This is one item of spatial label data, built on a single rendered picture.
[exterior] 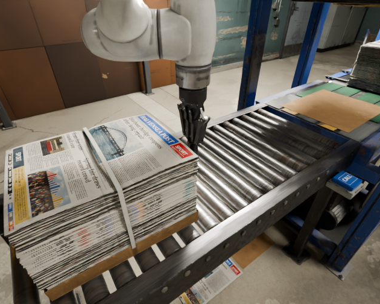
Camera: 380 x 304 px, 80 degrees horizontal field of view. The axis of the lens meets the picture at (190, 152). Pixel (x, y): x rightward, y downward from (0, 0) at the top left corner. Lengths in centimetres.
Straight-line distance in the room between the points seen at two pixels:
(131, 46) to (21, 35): 293
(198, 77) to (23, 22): 296
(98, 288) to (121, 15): 56
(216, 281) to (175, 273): 89
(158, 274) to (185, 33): 54
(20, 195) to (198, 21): 48
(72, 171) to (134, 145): 15
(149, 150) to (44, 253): 28
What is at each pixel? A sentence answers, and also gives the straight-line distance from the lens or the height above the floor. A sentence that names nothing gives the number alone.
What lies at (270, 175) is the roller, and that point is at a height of 79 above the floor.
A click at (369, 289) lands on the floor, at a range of 176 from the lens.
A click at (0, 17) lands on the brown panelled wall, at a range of 339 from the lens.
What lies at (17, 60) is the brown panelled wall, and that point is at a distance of 345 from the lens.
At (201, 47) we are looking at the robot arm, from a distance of 54.
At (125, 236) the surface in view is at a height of 89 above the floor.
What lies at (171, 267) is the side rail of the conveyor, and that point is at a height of 80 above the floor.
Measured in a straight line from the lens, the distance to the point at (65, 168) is 55.
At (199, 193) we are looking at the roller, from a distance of 76.
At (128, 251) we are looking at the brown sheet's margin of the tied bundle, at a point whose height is 83.
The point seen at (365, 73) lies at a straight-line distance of 196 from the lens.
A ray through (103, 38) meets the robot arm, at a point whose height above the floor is 126.
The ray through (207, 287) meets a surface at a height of 1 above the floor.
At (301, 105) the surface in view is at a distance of 147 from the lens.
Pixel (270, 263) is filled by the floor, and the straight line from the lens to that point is 160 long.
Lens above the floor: 134
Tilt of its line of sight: 35 degrees down
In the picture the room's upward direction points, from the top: straight up
